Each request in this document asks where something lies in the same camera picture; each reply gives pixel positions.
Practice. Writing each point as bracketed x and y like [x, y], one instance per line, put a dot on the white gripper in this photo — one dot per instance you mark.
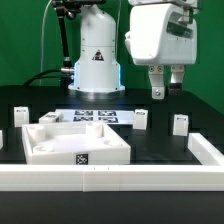
[163, 33]

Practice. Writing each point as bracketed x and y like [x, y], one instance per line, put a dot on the white square tabletop part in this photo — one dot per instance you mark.
[74, 143]

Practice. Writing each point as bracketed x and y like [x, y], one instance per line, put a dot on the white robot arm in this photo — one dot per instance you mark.
[97, 71]

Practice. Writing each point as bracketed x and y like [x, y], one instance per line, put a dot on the white fiducial marker sheet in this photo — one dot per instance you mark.
[107, 116]

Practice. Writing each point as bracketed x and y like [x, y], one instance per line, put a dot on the white U-shaped fence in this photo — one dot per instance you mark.
[208, 175]

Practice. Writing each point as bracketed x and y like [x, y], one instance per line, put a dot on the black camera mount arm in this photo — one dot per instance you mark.
[68, 9]

